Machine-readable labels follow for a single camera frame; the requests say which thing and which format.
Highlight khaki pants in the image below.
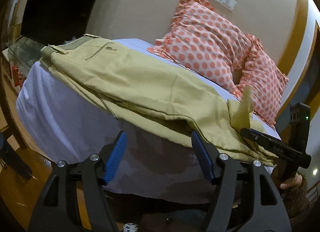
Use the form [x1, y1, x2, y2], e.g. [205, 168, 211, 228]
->
[40, 34, 277, 166]

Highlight person right hand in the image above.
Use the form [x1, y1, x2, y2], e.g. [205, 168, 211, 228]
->
[280, 173, 303, 190]

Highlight right polka dot pillow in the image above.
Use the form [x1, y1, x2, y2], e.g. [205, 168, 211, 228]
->
[234, 34, 289, 128]

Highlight polka dot pillow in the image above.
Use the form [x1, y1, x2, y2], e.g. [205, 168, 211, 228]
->
[234, 34, 289, 128]
[148, 0, 253, 97]

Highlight light blue bed sheet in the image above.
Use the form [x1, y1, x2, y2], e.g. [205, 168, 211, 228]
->
[16, 37, 282, 197]

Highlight left polka dot pillow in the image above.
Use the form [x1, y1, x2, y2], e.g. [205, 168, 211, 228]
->
[148, 0, 253, 97]

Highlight glass side table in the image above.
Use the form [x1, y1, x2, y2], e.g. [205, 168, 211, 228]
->
[1, 37, 45, 77]

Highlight wooden door frame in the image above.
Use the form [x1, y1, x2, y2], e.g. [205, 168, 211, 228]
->
[277, 0, 319, 117]

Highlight white wall switch panel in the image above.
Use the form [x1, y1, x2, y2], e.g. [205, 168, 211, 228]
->
[221, 0, 236, 11]

